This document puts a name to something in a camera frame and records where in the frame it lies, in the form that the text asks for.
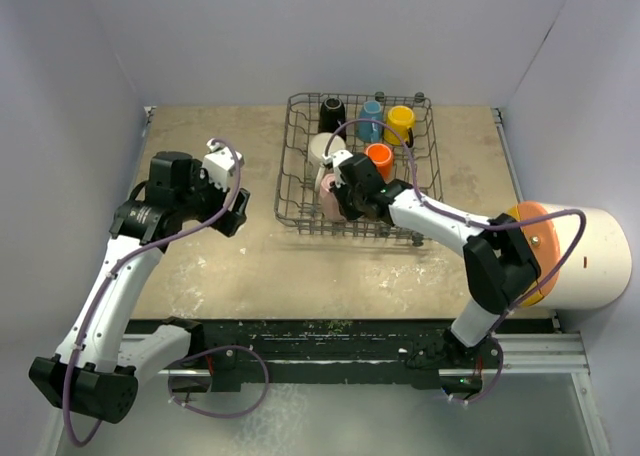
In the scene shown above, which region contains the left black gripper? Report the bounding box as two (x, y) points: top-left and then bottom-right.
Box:
(176, 160), (248, 236)

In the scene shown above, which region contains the pink faceted mug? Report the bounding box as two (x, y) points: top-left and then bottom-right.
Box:
(319, 173), (345, 222)

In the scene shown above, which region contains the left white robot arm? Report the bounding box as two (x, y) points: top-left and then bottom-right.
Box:
(29, 143), (250, 424)

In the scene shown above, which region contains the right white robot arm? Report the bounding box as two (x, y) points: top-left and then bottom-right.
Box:
(330, 150), (541, 367)

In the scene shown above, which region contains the blue mug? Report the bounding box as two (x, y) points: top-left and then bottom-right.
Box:
(356, 100), (383, 144)

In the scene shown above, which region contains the cream white mug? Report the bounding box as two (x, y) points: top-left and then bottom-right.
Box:
(305, 132), (346, 191)

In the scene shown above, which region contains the yellow mug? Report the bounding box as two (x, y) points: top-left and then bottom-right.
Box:
(383, 105), (416, 148)

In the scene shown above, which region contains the white cylinder with orange lid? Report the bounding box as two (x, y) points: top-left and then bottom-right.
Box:
(521, 207), (632, 310)

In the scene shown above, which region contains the orange mug black handle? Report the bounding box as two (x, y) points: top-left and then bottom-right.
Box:
(365, 143), (394, 181)

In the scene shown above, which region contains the grey wire dish rack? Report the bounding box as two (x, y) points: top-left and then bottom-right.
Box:
(274, 91), (444, 247)

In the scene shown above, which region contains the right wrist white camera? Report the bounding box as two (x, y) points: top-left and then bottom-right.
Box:
(321, 150), (353, 187)

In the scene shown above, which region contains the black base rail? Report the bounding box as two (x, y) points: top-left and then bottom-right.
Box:
(124, 318), (561, 395)

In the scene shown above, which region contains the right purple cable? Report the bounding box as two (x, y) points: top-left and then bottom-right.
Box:
(324, 118), (587, 408)

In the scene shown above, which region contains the purple cable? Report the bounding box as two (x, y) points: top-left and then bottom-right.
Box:
(324, 118), (587, 408)
(62, 136), (271, 448)

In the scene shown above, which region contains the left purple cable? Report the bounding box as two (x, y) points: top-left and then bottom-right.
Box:
(62, 136), (271, 448)

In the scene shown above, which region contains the aluminium frame rail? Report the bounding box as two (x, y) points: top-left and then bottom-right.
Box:
(114, 333), (591, 377)

